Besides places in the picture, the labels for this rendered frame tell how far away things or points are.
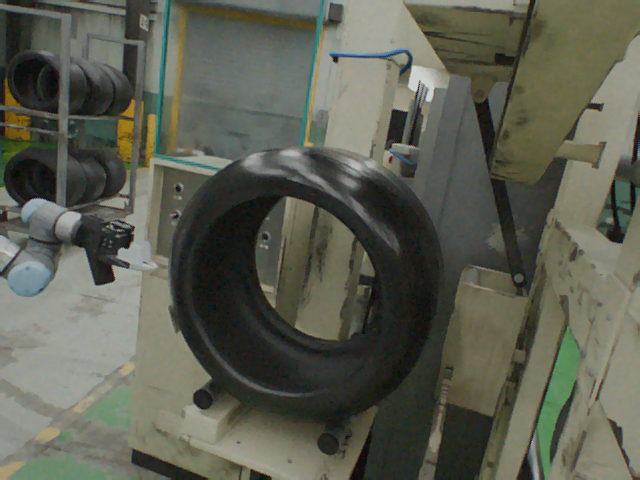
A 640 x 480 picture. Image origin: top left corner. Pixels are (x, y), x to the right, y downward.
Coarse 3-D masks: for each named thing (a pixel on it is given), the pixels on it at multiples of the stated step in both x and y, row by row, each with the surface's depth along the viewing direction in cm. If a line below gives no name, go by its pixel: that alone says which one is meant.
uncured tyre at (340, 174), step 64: (256, 192) 92; (320, 192) 88; (384, 192) 89; (192, 256) 99; (384, 256) 87; (192, 320) 102; (256, 320) 128; (384, 320) 89; (256, 384) 101; (320, 384) 117; (384, 384) 93
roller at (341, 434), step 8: (352, 416) 107; (328, 424) 102; (336, 424) 101; (344, 424) 103; (328, 432) 99; (336, 432) 99; (344, 432) 102; (320, 440) 98; (328, 440) 98; (336, 440) 98; (320, 448) 99; (328, 448) 98; (336, 448) 98
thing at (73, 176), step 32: (64, 32) 378; (32, 64) 423; (64, 64) 384; (96, 64) 474; (32, 96) 430; (64, 96) 389; (96, 96) 440; (128, 96) 490; (32, 128) 396; (64, 128) 396; (0, 160) 412; (32, 160) 445; (64, 160) 403; (96, 160) 492; (32, 192) 451; (64, 192) 411; (96, 192) 467; (0, 224) 421
